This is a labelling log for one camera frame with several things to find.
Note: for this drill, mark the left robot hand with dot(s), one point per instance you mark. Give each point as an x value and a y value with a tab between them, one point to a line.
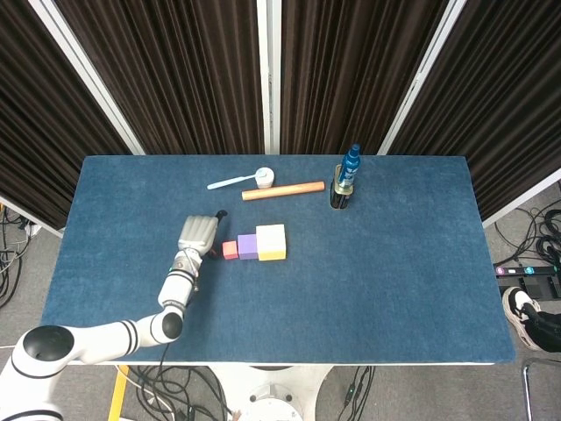
197	232

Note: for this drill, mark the small orange red cube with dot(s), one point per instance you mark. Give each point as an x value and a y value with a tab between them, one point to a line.
230	250

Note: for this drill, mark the medium purple cube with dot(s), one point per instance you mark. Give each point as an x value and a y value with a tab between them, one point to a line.
246	245

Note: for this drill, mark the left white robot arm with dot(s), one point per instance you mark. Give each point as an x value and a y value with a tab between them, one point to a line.
177	285

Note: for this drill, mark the light blue toothbrush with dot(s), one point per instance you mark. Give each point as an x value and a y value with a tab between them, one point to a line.
228	182

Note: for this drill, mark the large white yellow cube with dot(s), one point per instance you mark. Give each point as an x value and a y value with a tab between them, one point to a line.
271	239

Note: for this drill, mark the small white jar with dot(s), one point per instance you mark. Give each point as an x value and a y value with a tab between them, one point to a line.
265	179

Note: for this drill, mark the wooden rolling pin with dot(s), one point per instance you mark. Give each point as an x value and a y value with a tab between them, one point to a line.
285	190

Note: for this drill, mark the dark brown curtain panel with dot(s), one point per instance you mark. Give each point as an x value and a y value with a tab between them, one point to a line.
350	74
35	131
504	109
175	79

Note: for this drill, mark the blue felt table mat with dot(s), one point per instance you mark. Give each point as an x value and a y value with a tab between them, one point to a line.
350	285

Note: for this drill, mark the blue plastic bottle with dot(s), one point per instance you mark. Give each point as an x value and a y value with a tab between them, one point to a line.
350	169

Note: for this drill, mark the yellow floor bar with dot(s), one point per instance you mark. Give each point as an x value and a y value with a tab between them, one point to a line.
117	394

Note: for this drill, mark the white black sneaker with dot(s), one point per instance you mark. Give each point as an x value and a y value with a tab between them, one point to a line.
515	307

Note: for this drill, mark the black foot pedal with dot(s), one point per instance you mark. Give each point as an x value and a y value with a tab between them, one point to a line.
537	287

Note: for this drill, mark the black trouser leg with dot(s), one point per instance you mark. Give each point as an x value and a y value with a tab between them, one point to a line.
548	329

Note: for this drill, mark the metal chair leg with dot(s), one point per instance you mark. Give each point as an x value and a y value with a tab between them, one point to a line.
526	394

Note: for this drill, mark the white partition frame post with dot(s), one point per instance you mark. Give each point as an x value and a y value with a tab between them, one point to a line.
87	74
421	74
268	74

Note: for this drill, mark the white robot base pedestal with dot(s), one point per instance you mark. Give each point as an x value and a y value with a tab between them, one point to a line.
271	394

